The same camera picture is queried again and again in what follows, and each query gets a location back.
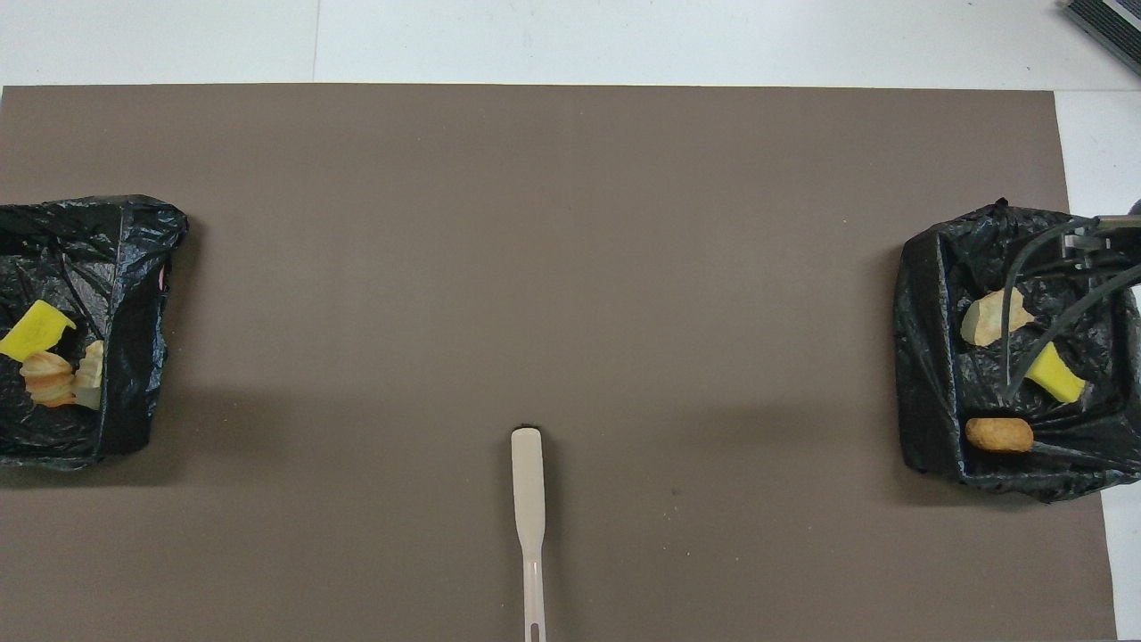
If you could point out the bin lined with black bag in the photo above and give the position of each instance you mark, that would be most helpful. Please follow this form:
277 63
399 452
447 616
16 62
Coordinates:
134 267
927 357

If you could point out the brown bread roll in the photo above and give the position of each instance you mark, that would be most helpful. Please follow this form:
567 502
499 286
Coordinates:
998 435

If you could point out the striped croissant piece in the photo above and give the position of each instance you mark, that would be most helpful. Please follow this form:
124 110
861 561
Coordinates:
46 379
89 374

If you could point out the pale crusty bread chunk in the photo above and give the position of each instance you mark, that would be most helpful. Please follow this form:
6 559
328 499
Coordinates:
985 321

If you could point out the beige hand brush black bristles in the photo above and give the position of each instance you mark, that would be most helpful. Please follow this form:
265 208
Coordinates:
528 481

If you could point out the yellow sponge with green backing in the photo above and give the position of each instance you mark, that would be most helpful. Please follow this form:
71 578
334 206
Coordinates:
1061 379

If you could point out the yellow sponge piece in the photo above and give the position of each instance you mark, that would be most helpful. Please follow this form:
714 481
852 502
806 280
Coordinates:
36 330

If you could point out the dark ribbed floor grate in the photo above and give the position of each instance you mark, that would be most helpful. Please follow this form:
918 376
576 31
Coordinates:
1110 27

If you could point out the brown table mat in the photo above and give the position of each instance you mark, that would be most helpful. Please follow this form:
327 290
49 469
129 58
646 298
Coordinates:
446 223

